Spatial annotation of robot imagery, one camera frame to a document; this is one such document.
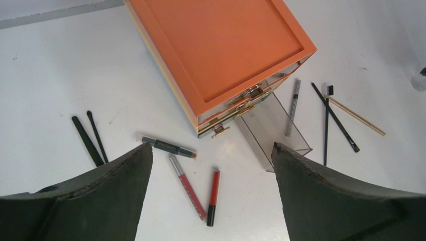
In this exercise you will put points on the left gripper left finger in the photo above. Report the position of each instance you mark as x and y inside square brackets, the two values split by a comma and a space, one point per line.
[104, 203]

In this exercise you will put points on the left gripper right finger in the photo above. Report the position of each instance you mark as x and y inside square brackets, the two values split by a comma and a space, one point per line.
[320, 203]

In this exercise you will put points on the clear drawer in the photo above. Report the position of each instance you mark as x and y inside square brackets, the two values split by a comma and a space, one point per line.
[266, 124]

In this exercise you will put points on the red lipstick black cap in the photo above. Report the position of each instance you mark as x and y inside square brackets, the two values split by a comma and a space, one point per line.
[213, 198]

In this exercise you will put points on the orange three-drawer organizer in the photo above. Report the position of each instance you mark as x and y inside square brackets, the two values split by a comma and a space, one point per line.
[221, 58]

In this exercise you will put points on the black powder brush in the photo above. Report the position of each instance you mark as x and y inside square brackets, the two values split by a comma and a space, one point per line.
[87, 142]

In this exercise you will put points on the dark concealer stick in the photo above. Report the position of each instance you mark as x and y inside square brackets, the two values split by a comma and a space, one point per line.
[165, 146]

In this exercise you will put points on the pink lip gloss tube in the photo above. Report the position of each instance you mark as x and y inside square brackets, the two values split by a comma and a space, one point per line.
[188, 188]

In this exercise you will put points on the thin black eyeliner brush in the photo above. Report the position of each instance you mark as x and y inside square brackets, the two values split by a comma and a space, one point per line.
[97, 136]

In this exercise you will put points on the grey silver pencil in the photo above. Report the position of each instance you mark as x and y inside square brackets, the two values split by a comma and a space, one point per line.
[293, 107]

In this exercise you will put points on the wooden handle brush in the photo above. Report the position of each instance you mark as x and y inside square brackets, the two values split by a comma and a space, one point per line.
[357, 117]

